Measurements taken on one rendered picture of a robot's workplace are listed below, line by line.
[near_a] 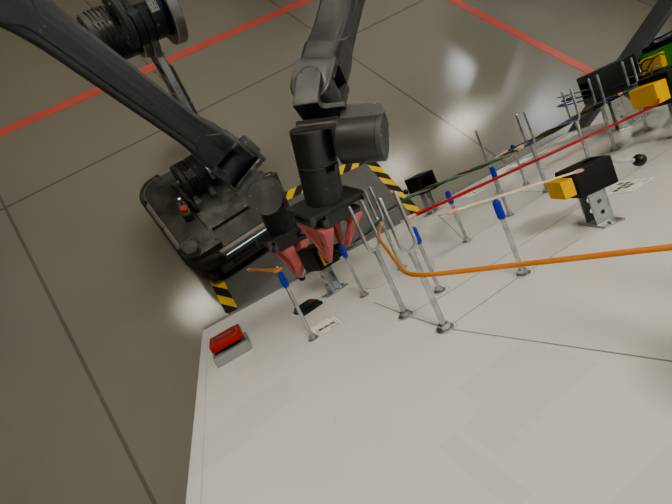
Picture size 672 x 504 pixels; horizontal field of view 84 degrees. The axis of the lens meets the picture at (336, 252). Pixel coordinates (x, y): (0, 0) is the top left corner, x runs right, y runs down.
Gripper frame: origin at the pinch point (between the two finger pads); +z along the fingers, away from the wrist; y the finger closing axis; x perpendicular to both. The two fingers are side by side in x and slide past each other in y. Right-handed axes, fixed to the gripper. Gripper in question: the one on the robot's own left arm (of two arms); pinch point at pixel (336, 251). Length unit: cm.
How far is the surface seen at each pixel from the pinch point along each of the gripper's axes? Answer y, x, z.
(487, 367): -11.0, -31.9, -6.7
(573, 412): -13.2, -38.2, -9.6
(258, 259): 34, 117, 64
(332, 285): 0.2, 3.4, 8.3
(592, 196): 15.0, -29.2, -9.3
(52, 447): -75, 113, 91
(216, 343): -21.3, 4.2, 5.9
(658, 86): 45, -27, -14
